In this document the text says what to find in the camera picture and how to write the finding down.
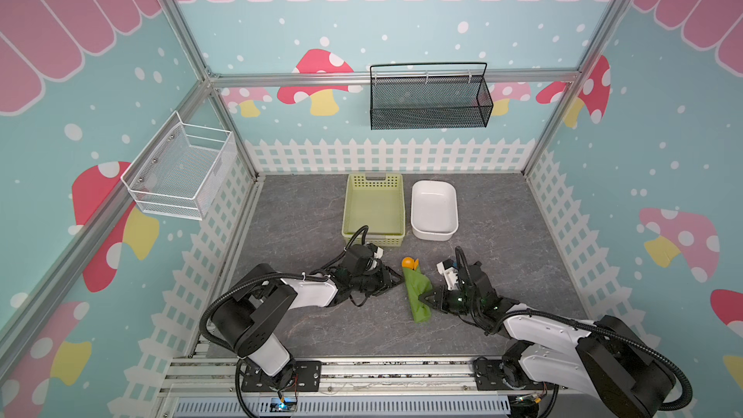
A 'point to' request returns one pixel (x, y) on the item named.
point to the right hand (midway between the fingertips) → (417, 298)
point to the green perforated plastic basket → (378, 202)
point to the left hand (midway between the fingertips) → (401, 287)
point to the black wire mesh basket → (398, 103)
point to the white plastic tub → (433, 210)
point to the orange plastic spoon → (409, 262)
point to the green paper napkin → (417, 284)
